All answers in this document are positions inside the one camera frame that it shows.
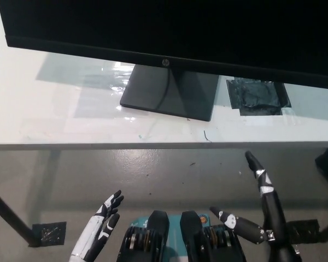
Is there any black HP computer monitor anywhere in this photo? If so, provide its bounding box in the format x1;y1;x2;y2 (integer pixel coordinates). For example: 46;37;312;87
0;0;328;122

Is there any black floor tape patch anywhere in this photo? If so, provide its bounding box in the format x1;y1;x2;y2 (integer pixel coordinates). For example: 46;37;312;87
286;219;321;244
32;221;67;245

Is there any black metal table leg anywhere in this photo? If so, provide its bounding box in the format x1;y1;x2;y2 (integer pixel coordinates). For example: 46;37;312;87
0;184;41;248

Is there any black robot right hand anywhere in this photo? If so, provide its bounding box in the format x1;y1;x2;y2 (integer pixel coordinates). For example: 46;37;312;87
209;151;303;262

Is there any clear plastic film sheet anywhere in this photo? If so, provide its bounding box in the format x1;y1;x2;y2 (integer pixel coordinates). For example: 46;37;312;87
35;53;151;121

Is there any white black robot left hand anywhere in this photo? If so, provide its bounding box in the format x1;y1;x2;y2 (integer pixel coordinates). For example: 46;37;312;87
68;189;125;262

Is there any black tape patch on desk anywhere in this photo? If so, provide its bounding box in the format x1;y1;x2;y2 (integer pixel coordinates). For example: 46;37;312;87
225;77;292;116

